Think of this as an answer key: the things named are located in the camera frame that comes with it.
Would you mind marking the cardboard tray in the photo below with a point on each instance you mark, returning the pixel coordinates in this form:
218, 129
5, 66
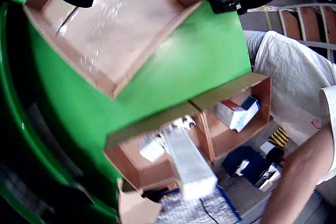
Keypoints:
118, 32

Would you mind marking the orange holographic carton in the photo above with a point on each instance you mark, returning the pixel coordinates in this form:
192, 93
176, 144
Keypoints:
225, 112

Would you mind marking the person's bare forearm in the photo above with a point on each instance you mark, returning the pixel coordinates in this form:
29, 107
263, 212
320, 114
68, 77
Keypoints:
294, 182

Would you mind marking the cardboard box holding white cartons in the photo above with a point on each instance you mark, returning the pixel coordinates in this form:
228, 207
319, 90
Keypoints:
147, 127

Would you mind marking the loose cardboard piece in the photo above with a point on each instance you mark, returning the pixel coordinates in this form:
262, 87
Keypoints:
136, 205

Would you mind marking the person in white shirt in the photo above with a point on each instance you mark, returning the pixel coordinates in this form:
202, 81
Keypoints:
288, 77

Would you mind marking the yellow black striped block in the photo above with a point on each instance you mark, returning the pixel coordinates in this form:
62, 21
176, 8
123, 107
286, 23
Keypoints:
279, 137

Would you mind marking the green machine housing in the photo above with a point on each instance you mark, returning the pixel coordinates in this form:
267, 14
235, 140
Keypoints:
15, 129

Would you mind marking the dark blue plastic bin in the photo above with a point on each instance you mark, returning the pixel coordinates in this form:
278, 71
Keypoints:
244, 161

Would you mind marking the small white carton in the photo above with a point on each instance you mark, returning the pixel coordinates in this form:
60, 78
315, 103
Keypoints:
151, 150

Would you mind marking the tall white carton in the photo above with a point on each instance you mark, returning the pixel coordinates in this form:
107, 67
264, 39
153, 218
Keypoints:
189, 163

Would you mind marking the blue pallet cage with goods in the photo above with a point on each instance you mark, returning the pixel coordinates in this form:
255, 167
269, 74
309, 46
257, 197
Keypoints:
183, 211

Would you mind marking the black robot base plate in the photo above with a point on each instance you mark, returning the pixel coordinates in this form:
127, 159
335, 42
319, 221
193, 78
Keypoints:
223, 6

